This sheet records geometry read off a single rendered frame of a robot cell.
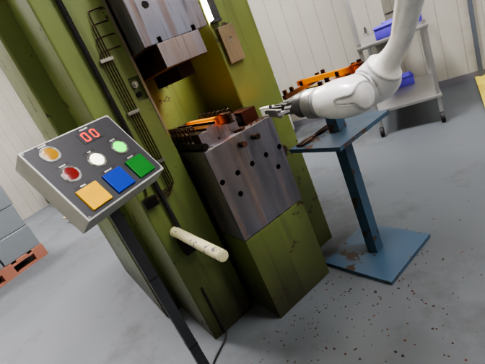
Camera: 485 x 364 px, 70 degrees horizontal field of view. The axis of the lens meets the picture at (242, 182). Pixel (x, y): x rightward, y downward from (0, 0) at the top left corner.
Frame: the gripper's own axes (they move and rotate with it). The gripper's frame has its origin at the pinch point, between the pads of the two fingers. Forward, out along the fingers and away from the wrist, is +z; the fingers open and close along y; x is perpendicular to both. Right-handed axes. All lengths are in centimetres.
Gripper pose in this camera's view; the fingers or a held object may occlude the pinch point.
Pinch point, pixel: (268, 110)
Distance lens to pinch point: 123.8
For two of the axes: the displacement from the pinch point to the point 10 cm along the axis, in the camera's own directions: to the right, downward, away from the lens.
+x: -3.8, -8.7, -3.2
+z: -5.4, -0.8, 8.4
